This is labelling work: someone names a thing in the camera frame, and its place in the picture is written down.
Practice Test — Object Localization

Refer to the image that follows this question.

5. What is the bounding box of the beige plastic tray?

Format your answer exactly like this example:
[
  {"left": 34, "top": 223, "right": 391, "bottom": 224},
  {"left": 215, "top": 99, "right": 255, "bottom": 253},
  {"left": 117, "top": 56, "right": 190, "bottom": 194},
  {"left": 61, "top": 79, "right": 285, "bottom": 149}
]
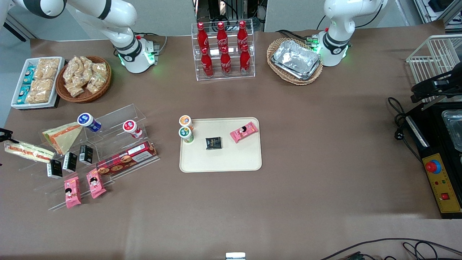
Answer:
[{"left": 179, "top": 117, "right": 262, "bottom": 173}]

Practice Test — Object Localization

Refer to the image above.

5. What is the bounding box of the white wire basket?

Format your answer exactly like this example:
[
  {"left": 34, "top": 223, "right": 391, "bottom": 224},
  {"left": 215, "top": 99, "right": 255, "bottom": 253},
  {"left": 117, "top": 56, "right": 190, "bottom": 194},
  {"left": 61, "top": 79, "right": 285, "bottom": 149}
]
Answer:
[{"left": 406, "top": 34, "right": 462, "bottom": 103}]

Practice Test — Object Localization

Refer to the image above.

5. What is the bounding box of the black metal bar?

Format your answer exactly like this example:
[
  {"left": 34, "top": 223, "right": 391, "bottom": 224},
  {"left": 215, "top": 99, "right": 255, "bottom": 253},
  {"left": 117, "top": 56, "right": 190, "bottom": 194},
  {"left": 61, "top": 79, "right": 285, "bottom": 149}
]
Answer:
[{"left": 3, "top": 14, "right": 37, "bottom": 40}]

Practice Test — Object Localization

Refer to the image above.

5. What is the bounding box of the red tartan shortbread box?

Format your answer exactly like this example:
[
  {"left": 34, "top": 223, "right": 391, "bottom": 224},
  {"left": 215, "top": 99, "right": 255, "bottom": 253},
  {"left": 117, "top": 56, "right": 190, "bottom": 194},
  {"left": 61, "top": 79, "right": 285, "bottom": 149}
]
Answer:
[{"left": 96, "top": 140, "right": 158, "bottom": 176}]

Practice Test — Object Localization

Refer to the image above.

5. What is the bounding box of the yellow control panel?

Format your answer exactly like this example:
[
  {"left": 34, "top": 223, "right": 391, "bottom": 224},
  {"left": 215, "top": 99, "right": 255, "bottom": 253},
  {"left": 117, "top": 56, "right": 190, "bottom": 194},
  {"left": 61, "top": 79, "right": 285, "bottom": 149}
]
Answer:
[{"left": 422, "top": 153, "right": 462, "bottom": 213}]

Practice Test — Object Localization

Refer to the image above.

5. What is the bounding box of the aluminium foil tray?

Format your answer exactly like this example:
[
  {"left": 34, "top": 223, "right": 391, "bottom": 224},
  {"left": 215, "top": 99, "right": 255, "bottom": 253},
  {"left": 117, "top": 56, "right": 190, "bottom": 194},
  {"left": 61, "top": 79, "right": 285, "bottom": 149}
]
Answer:
[
  {"left": 442, "top": 110, "right": 462, "bottom": 152},
  {"left": 271, "top": 40, "right": 322, "bottom": 81}
]

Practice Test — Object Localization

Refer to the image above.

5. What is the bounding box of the looped black cable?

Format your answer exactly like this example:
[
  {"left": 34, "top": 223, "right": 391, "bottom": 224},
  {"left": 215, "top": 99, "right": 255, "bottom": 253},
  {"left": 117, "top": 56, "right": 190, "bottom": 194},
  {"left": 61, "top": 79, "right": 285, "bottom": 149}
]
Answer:
[{"left": 402, "top": 241, "right": 462, "bottom": 260}]

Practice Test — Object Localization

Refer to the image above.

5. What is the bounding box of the black equipment rack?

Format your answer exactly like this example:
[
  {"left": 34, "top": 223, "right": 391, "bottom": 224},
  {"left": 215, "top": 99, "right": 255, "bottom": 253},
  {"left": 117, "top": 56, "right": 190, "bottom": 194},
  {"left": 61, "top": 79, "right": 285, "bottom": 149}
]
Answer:
[{"left": 195, "top": 0, "right": 267, "bottom": 23}]

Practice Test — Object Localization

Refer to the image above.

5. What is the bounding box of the black sealing machine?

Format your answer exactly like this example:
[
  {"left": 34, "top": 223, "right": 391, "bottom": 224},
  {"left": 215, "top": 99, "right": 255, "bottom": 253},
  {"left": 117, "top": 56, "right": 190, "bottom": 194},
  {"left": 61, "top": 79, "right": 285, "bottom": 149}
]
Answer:
[{"left": 404, "top": 102, "right": 462, "bottom": 219}]

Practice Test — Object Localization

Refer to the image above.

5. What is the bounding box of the long black cable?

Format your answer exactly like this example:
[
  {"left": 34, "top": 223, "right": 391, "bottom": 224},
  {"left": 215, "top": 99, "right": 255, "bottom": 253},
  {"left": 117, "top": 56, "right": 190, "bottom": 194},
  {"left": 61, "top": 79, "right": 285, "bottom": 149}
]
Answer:
[{"left": 319, "top": 238, "right": 462, "bottom": 260}]

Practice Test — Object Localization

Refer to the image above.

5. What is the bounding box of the black power cable with plug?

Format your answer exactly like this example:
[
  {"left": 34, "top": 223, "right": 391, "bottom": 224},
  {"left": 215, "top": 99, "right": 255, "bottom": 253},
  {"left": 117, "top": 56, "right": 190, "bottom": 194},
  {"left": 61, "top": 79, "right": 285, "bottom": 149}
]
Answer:
[{"left": 387, "top": 97, "right": 423, "bottom": 163}]

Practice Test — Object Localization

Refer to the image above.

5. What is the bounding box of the blue lid yogurt cup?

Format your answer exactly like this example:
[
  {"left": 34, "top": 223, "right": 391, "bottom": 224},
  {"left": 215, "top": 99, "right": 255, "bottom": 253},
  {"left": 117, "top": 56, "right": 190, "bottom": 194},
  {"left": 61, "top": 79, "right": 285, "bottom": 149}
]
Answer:
[{"left": 77, "top": 113, "right": 102, "bottom": 133}]

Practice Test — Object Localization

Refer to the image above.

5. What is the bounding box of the triangular wrapped sandwich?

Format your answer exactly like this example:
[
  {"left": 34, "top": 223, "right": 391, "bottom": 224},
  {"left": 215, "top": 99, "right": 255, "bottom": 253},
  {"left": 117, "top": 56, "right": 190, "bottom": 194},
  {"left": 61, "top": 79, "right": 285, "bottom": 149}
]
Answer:
[{"left": 42, "top": 122, "right": 83, "bottom": 155}]

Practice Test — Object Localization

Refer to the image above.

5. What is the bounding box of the pink snack bar packet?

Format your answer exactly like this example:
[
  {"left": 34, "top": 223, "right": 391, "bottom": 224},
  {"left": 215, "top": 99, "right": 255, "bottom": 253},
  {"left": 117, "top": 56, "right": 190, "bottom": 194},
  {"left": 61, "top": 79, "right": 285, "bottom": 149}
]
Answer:
[
  {"left": 64, "top": 176, "right": 82, "bottom": 209},
  {"left": 230, "top": 121, "right": 259, "bottom": 144},
  {"left": 86, "top": 169, "right": 107, "bottom": 199}
]

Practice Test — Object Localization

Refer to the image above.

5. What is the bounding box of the red lid yogurt cup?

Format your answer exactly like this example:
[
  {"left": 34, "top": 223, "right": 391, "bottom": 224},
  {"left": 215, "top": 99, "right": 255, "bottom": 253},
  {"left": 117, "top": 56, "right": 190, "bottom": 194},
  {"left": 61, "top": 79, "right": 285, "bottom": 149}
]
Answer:
[{"left": 122, "top": 120, "right": 143, "bottom": 139}]

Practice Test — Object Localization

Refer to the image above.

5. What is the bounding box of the small black carton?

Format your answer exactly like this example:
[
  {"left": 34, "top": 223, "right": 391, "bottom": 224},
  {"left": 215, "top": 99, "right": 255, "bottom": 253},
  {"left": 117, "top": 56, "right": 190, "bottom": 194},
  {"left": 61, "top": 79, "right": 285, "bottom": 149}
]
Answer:
[
  {"left": 79, "top": 144, "right": 94, "bottom": 165},
  {"left": 47, "top": 159, "right": 63, "bottom": 179},
  {"left": 62, "top": 152, "right": 78, "bottom": 173}
]

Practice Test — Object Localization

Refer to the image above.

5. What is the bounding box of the clear bag of fried snacks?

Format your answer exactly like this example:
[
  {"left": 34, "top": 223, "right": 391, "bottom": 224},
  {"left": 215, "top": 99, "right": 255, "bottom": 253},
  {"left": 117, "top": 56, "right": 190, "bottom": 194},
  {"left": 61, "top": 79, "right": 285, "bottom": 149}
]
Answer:
[
  {"left": 92, "top": 62, "right": 109, "bottom": 81},
  {"left": 64, "top": 57, "right": 82, "bottom": 84},
  {"left": 80, "top": 56, "right": 95, "bottom": 73},
  {"left": 86, "top": 74, "right": 107, "bottom": 95}
]

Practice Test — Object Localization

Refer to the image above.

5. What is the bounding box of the clear acrylic tiered stand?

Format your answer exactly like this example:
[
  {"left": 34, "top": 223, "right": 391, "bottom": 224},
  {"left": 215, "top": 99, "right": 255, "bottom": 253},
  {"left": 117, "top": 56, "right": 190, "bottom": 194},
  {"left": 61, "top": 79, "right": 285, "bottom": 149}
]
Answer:
[{"left": 16, "top": 104, "right": 160, "bottom": 211}]

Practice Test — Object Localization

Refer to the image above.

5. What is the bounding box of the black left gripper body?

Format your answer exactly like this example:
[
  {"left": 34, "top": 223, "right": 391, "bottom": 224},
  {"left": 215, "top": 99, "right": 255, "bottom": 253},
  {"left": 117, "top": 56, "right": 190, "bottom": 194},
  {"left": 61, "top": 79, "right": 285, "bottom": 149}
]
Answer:
[{"left": 448, "top": 64, "right": 462, "bottom": 95}]

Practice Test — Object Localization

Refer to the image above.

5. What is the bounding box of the white rectangular plastic tray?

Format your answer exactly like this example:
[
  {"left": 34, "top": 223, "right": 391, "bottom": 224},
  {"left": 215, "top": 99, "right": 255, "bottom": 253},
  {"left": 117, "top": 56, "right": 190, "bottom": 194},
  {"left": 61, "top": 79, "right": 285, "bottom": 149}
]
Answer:
[{"left": 11, "top": 57, "right": 65, "bottom": 109}]

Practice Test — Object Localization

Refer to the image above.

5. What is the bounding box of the clear acrylic bottle rack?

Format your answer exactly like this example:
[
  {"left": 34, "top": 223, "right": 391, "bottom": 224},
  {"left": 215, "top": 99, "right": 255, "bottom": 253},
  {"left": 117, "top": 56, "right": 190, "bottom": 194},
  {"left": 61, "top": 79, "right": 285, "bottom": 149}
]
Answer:
[{"left": 191, "top": 22, "right": 256, "bottom": 81}]

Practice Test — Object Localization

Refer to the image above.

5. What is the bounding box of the green lid yogurt cup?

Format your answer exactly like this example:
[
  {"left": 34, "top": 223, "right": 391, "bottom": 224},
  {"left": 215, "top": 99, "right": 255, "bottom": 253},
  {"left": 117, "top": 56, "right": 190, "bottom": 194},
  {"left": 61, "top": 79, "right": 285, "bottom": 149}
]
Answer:
[{"left": 178, "top": 126, "right": 195, "bottom": 144}]

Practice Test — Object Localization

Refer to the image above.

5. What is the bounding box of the light wicker basket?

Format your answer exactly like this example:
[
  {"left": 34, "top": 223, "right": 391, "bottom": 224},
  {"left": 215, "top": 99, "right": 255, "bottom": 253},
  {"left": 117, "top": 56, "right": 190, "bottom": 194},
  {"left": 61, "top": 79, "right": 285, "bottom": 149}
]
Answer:
[{"left": 267, "top": 38, "right": 324, "bottom": 86}]

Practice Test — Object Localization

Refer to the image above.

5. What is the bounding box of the grey metal shelf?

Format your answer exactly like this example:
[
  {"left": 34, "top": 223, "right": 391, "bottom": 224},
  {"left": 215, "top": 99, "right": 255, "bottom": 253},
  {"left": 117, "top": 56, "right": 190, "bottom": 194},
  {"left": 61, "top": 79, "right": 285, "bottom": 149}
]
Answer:
[{"left": 413, "top": 0, "right": 462, "bottom": 35}]

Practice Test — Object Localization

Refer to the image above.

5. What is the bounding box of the teal snack packet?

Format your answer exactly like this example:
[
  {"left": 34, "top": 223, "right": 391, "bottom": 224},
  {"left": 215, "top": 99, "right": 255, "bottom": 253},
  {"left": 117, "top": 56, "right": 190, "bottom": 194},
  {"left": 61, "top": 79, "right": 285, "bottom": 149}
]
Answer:
[
  {"left": 16, "top": 86, "right": 31, "bottom": 105},
  {"left": 22, "top": 66, "right": 36, "bottom": 85}
]

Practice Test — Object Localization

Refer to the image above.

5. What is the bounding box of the red cola bottle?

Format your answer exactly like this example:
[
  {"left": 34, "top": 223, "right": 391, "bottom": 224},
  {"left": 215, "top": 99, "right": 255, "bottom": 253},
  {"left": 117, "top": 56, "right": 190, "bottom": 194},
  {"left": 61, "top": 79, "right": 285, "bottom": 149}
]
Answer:
[
  {"left": 237, "top": 21, "right": 249, "bottom": 49},
  {"left": 220, "top": 46, "right": 232, "bottom": 75},
  {"left": 240, "top": 44, "right": 251, "bottom": 74},
  {"left": 197, "top": 22, "right": 209, "bottom": 51},
  {"left": 201, "top": 47, "right": 214, "bottom": 77},
  {"left": 217, "top": 22, "right": 228, "bottom": 51}
]

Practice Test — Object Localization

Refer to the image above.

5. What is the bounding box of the dark brown wicker basket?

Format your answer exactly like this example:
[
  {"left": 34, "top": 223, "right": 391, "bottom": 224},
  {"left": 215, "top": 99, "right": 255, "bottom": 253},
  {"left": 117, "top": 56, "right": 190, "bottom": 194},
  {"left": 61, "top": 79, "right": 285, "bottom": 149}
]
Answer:
[{"left": 56, "top": 55, "right": 112, "bottom": 104}]

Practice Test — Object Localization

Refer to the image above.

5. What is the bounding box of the long sandwich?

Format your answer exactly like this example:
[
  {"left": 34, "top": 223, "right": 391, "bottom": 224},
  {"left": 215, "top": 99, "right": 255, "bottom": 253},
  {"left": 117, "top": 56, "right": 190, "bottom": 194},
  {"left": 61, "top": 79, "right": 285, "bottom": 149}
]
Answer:
[{"left": 4, "top": 140, "right": 55, "bottom": 163}]

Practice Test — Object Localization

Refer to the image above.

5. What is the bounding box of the clear pack of crackers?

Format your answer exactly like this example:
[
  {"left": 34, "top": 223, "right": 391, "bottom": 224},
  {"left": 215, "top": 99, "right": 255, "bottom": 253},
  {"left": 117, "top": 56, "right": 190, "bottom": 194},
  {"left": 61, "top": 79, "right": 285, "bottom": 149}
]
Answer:
[
  {"left": 26, "top": 90, "right": 51, "bottom": 104},
  {"left": 31, "top": 79, "right": 55, "bottom": 93},
  {"left": 36, "top": 58, "right": 60, "bottom": 81}
]

